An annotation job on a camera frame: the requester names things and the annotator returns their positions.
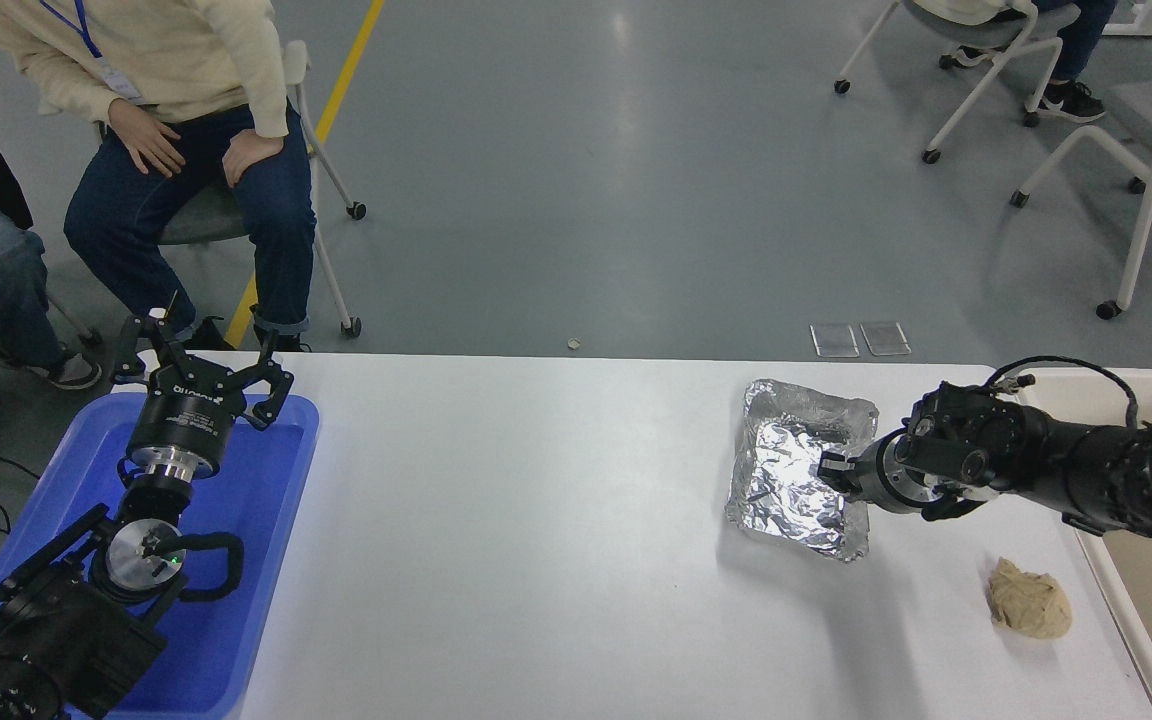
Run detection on person's left hand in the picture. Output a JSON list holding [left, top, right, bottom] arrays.
[[222, 130, 287, 188]]

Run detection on crumpled tan paper ball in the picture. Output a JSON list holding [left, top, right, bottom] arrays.
[[986, 557, 1074, 641]]

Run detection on clear floor plate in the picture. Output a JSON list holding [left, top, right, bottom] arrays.
[[859, 320, 912, 357], [809, 322, 859, 359]]

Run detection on silver foil tray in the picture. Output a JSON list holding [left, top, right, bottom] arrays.
[[724, 378, 880, 563]]

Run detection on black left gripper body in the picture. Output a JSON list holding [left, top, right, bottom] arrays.
[[126, 366, 240, 473]]

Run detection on blue plastic tray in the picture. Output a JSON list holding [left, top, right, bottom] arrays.
[[0, 392, 321, 720]]

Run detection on person's right hand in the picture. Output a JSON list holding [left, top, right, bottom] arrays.
[[111, 100, 187, 179]]

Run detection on large pale bin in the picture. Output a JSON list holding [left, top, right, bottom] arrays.
[[1010, 366, 1152, 720]]

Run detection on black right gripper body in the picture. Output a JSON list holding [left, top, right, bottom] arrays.
[[846, 432, 905, 513]]

